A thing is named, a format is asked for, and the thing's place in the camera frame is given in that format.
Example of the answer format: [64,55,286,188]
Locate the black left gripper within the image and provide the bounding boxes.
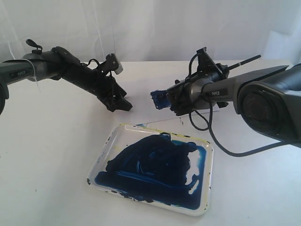
[58,47,133,111]

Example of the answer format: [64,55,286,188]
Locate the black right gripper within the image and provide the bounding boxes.
[166,81,195,115]

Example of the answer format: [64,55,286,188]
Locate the black paintbrush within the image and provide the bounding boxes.
[227,55,261,71]

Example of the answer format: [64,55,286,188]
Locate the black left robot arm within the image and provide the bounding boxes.
[0,39,133,112]

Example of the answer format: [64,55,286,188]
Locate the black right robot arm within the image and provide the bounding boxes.
[166,64,301,147]

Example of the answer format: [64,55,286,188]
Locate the white paint tray blue paint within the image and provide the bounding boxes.
[87,124,214,216]

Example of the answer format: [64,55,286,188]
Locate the white paper with black square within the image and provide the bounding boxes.
[128,81,221,124]

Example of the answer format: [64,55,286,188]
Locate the white curtain backdrop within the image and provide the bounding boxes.
[0,0,301,63]

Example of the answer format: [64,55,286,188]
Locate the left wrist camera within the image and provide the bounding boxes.
[100,53,123,75]

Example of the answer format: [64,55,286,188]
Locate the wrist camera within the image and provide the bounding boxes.
[196,47,222,75]
[100,53,123,75]

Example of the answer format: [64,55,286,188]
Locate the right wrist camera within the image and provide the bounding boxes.
[196,47,222,75]

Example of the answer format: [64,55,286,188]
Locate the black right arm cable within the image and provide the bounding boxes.
[188,54,287,158]

